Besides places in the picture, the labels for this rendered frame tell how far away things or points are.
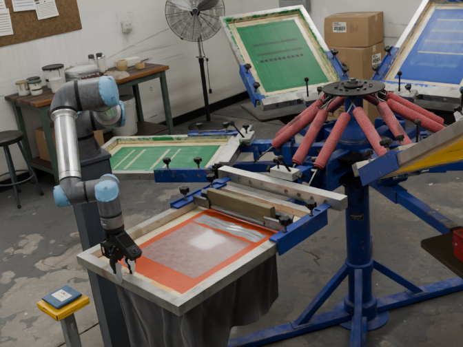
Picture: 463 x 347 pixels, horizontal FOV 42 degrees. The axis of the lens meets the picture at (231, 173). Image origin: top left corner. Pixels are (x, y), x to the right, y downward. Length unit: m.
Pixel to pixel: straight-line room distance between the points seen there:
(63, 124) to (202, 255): 0.69
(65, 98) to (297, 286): 2.07
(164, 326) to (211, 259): 0.30
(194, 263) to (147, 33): 4.88
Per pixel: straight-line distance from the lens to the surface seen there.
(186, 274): 2.17
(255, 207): 2.38
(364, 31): 6.34
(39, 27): 6.16
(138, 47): 6.81
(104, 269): 2.23
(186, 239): 2.40
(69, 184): 2.13
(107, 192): 2.00
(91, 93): 2.27
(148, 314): 2.32
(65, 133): 2.22
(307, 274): 3.92
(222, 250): 2.29
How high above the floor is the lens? 2.05
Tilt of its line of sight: 22 degrees down
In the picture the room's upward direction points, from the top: 7 degrees counter-clockwise
